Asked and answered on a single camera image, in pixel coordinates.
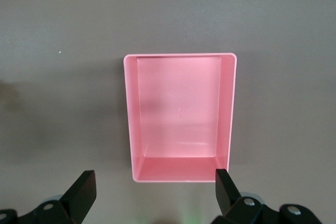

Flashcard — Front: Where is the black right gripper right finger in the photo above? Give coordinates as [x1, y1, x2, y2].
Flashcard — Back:
[214, 168, 279, 224]

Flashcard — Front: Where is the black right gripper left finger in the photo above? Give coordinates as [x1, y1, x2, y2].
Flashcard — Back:
[33, 170, 98, 224]

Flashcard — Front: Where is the pink plastic box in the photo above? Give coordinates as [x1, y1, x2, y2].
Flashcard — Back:
[122, 52, 238, 184]

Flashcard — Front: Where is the brown table cover sheet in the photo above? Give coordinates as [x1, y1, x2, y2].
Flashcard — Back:
[0, 0, 336, 224]

